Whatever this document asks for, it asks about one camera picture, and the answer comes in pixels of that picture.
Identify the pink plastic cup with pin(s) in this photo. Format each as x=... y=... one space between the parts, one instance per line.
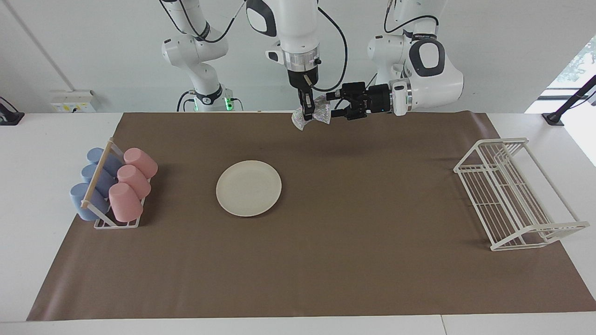
x=140 y=162
x=135 y=181
x=125 y=204

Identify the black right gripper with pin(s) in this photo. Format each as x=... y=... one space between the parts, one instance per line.
x=302 y=79

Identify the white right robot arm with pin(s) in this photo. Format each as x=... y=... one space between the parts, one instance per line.
x=298 y=28

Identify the cream round plate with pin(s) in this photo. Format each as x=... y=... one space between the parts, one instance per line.
x=248 y=188

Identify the white wall socket box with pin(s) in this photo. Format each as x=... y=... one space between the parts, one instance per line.
x=72 y=101

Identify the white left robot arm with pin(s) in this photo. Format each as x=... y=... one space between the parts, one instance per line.
x=447 y=81

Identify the brown table mat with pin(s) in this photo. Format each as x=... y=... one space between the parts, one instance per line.
x=349 y=270

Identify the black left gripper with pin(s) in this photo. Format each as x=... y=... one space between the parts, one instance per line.
x=372 y=100

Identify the blue plastic cup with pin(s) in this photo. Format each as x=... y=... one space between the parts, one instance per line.
x=103 y=181
x=111 y=163
x=81 y=204

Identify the black table clamp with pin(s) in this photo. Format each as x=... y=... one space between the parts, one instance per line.
x=9 y=116

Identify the rack of pink blue rolls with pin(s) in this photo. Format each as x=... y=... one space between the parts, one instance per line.
x=98 y=177

